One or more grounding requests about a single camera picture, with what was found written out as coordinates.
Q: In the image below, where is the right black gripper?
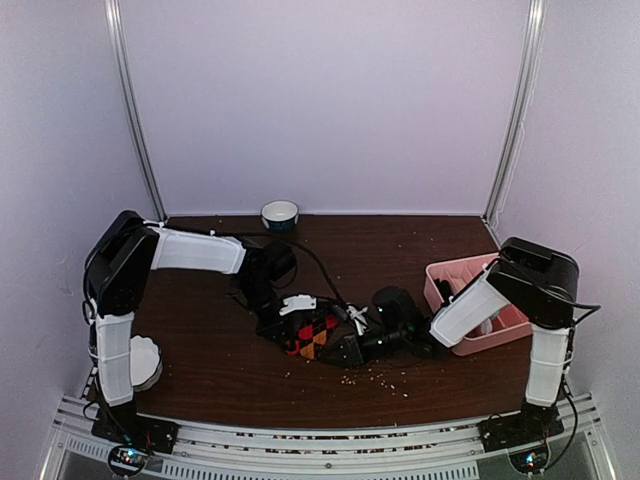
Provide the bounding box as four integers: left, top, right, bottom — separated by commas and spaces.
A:
322, 326, 408, 370

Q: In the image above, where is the left aluminium frame post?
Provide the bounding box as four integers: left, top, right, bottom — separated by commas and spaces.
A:
104, 0, 168, 221

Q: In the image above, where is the white pink rolled sock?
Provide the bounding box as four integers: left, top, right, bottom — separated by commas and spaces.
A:
477, 319, 493, 336

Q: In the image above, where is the aluminium frame post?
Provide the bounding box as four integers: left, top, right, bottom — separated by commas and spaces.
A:
104, 0, 168, 221
484, 0, 547, 229

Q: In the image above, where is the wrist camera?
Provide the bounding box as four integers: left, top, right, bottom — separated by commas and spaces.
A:
279, 294, 317, 317
347, 304, 369, 336

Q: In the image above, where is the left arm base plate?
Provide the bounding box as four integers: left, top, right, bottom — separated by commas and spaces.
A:
91, 416, 179, 454

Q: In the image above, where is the black argyle sock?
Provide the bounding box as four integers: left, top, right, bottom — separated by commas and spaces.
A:
284, 310, 341, 361

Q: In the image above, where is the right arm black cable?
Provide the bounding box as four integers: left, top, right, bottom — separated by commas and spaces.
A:
559, 302, 604, 464

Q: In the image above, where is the right aluminium frame post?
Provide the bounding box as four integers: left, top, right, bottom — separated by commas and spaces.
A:
484, 0, 547, 229

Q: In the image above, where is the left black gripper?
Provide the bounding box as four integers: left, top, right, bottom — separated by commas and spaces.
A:
235, 277, 295, 351

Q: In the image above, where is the front aluminium rail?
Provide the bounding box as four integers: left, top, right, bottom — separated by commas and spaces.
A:
36, 394, 622, 479

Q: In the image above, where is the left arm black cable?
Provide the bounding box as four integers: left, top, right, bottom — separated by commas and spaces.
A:
234, 232, 351, 321

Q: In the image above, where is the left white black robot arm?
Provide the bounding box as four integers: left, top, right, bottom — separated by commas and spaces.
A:
83, 210, 338, 444

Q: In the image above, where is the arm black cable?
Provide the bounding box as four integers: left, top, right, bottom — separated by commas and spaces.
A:
559, 302, 604, 464
234, 232, 351, 321

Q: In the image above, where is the black rolled sock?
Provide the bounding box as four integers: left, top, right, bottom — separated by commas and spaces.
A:
434, 278, 454, 301

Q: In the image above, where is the white scalloped bowl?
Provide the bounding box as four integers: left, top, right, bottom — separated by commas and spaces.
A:
130, 335, 163, 392

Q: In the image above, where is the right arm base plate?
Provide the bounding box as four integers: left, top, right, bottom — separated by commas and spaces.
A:
478, 413, 565, 452

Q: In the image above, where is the teal white ceramic bowl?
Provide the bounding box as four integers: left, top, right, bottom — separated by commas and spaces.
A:
261, 200, 299, 234

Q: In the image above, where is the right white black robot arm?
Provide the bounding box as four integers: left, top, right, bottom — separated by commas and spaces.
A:
318, 237, 580, 442

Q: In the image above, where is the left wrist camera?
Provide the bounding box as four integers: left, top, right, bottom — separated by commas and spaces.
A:
279, 294, 317, 317

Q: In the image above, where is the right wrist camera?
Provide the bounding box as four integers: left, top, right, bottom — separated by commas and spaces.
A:
347, 304, 369, 336

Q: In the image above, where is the pink divided organizer box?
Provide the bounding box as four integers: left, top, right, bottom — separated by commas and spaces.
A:
423, 253, 532, 356

